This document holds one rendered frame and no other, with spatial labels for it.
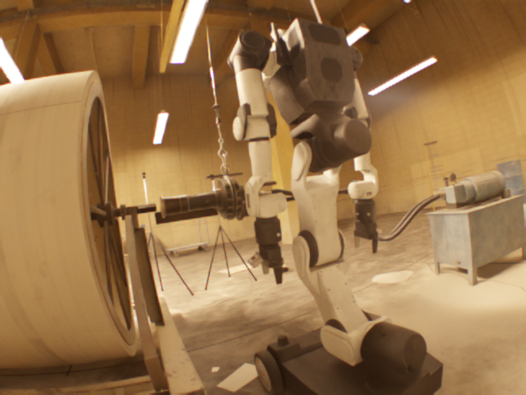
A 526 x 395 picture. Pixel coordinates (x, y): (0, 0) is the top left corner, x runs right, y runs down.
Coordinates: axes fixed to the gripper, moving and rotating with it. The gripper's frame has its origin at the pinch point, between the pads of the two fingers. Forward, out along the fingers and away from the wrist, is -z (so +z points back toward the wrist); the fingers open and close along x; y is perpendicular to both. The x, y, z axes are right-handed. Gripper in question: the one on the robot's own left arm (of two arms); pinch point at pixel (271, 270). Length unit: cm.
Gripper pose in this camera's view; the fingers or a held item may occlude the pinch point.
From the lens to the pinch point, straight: 96.2
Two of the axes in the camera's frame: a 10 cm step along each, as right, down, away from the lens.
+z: -0.9, -9.9, -1.2
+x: -3.9, -0.7, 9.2
